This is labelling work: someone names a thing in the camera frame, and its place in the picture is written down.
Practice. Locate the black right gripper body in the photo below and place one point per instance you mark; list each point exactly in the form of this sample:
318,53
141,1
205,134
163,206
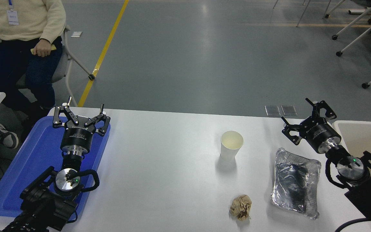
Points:
322,135

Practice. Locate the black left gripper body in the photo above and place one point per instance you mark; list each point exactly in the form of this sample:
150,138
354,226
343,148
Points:
76,137

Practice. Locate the small yellow object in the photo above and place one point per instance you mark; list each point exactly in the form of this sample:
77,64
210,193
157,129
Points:
54,47

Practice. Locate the white paper cup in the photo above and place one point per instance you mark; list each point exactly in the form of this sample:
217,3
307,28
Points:
230,151

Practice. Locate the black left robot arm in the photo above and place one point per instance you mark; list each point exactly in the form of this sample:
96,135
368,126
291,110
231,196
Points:
43,206

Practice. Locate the person's left hand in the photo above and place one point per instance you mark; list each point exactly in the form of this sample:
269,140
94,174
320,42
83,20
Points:
42,48

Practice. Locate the metal floor plate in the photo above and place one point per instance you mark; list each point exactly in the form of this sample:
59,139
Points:
272,110
289,110

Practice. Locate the large pale bin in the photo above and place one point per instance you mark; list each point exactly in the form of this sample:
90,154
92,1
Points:
366,135

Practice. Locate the grey white office chair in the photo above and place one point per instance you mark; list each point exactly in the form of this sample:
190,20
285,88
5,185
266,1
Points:
60,69

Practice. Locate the blue plastic tray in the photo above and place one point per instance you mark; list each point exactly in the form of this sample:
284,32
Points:
34,161

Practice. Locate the silver foil tray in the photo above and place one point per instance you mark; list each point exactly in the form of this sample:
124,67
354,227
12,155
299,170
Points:
296,183

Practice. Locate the person's foot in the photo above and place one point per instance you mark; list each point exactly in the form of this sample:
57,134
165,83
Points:
3,137

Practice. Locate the crumpled tan paper ball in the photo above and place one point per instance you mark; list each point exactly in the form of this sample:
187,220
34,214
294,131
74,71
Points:
241,207

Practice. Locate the thin metal table legs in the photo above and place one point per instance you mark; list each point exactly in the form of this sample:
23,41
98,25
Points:
303,14

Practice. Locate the person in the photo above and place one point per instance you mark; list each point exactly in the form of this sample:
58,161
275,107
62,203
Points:
21,13

